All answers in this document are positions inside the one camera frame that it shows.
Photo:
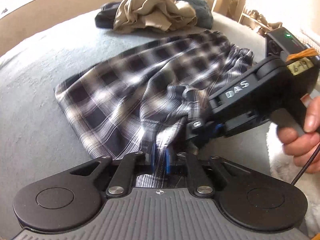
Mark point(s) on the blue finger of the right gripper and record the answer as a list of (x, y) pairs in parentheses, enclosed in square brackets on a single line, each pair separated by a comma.
[(219, 130)]

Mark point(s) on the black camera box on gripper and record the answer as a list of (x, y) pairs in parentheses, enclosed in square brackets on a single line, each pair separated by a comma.
[(282, 43)]

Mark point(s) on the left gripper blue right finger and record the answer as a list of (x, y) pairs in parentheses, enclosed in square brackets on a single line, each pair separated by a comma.
[(187, 166)]

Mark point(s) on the beige trousers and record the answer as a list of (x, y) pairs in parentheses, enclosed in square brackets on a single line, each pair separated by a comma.
[(160, 15)]

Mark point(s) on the dark plaid shirt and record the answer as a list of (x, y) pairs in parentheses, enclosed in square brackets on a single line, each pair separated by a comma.
[(140, 99)]

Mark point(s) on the dark navy garment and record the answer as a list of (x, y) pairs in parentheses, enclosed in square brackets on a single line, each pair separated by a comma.
[(105, 18)]

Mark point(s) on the blue denim jeans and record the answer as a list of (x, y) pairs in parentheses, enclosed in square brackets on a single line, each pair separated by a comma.
[(203, 13)]

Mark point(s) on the person's right hand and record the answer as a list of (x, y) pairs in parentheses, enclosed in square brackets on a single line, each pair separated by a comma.
[(301, 148)]

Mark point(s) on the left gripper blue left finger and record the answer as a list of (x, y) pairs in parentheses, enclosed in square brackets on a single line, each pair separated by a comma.
[(122, 174)]

